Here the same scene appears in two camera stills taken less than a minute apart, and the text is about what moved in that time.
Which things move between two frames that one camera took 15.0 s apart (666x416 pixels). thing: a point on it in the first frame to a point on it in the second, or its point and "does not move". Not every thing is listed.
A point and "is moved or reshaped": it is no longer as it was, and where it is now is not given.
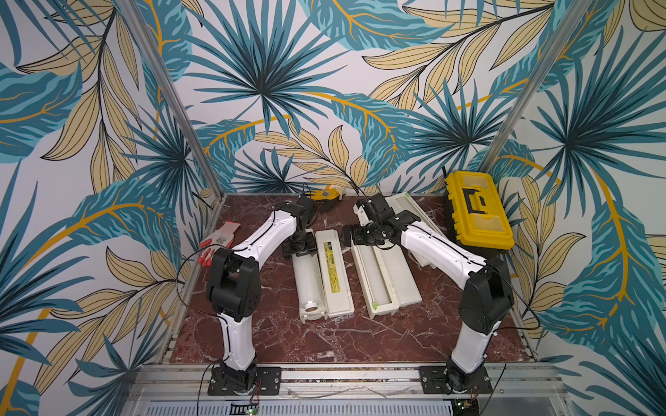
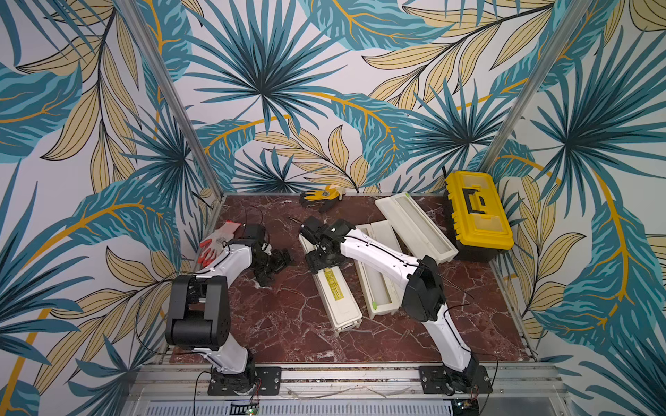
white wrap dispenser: [333, 286] is moved or reshaped
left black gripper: [310, 248] to [280, 263]
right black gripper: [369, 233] to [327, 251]
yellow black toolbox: [477, 216] does not move
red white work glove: [221, 239] does not move
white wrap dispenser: [386, 276] does not move
